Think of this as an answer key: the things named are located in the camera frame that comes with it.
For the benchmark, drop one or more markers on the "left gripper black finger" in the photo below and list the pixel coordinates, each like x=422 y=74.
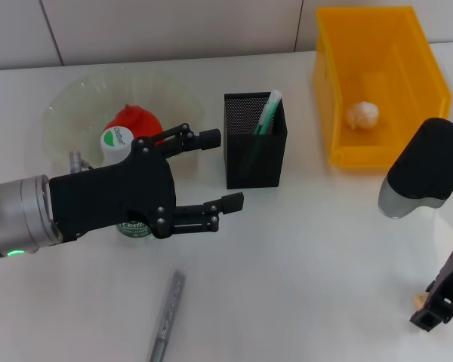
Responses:
x=232 y=203

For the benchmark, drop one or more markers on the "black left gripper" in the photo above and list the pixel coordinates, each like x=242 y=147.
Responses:
x=109 y=196

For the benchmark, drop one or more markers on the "beige eraser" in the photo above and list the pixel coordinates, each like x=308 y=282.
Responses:
x=420 y=300

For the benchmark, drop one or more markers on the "green white pen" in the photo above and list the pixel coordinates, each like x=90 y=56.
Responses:
x=269 y=113

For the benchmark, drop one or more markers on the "red-orange toy orange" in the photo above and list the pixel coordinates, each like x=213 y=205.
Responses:
x=139 y=118

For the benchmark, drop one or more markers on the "clear water bottle green label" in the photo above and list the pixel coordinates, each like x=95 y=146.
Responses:
x=115 y=143

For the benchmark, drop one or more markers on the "grey marker pen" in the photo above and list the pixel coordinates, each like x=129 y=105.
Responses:
x=170 y=309

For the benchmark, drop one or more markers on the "white paper ball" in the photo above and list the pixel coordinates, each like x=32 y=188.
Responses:
x=363 y=115

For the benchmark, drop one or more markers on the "black mesh pen holder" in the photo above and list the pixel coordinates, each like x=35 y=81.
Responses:
x=254 y=166

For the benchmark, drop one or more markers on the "clear green glass fruit plate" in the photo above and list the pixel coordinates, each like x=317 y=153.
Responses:
x=83 y=94

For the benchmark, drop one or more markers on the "left gripper silver connector stub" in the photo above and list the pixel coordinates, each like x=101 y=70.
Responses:
x=75 y=160

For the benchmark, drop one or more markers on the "yellow plastic bin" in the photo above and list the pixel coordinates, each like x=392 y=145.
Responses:
x=381 y=154

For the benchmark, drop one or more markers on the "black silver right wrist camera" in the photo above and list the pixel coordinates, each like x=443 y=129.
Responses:
x=426 y=166

